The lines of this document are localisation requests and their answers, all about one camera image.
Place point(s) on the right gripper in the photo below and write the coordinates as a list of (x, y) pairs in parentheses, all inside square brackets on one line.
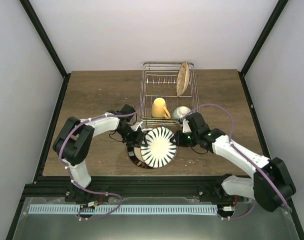
[(179, 142)]

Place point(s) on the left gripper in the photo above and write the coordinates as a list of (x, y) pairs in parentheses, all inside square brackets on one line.
[(137, 139)]

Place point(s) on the dark checkered rim plate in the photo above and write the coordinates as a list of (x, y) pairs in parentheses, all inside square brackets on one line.
[(134, 154)]

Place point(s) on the blue striped white plate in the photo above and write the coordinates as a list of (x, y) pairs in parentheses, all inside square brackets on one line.
[(159, 151)]

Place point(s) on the celadon green bowl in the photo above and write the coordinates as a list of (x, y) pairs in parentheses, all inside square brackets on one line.
[(180, 112)]

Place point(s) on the yellow mug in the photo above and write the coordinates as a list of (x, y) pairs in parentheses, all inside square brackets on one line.
[(159, 109)]

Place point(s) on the beige bird pattern plate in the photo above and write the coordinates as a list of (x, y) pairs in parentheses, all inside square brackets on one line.
[(182, 79)]

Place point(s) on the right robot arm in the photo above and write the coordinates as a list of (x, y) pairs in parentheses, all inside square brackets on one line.
[(268, 181)]

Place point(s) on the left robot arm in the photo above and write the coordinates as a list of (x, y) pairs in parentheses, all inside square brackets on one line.
[(74, 140)]

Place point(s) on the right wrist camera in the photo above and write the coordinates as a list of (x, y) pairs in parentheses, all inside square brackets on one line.
[(186, 128)]

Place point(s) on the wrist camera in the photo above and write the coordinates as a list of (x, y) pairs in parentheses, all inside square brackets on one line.
[(138, 125), (186, 128)]

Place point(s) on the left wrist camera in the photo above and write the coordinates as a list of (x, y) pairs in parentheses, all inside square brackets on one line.
[(138, 125)]

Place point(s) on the wire dish rack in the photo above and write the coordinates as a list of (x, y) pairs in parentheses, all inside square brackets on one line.
[(159, 79)]

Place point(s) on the black aluminium frame rail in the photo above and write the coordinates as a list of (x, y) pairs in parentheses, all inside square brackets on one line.
[(204, 188)]

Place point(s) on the light blue slotted cable duct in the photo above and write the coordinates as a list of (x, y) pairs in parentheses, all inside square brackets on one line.
[(128, 209)]

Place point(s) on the right black frame post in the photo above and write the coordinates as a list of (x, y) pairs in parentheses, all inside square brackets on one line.
[(274, 16)]

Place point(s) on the black frame post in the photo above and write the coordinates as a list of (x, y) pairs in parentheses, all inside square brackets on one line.
[(274, 16), (26, 4)]

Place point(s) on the left black frame post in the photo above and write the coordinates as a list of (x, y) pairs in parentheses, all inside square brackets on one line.
[(26, 4)]

